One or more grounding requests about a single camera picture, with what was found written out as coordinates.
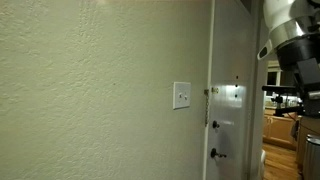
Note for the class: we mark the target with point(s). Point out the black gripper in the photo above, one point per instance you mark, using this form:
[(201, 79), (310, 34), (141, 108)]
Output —
[(308, 73)]

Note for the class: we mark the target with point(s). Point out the white toggle light switch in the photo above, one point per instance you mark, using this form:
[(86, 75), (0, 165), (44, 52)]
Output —
[(185, 97), (180, 95)]

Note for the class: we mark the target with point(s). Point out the black tripod rig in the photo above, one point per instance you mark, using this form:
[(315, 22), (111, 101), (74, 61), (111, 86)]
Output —
[(278, 88)]

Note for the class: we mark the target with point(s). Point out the dark kitchen window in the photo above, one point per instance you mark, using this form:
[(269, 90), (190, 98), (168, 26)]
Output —
[(272, 78)]

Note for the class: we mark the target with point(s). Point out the wooden kitchen cabinet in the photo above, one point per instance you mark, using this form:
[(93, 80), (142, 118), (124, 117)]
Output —
[(278, 128)]

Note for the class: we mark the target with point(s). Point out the white door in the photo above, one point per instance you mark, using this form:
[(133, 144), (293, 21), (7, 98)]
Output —
[(230, 50)]

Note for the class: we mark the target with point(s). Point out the grey metal trash can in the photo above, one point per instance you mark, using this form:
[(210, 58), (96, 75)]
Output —
[(311, 156)]

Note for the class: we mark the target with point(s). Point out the white door casing strip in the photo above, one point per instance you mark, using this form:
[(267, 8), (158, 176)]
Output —
[(209, 50)]

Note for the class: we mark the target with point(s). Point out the dark deadbolt thumb turn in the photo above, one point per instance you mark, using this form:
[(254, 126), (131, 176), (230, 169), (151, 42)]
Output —
[(215, 124)]

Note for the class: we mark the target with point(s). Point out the white double switch wall plate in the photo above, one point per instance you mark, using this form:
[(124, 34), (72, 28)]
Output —
[(176, 100)]

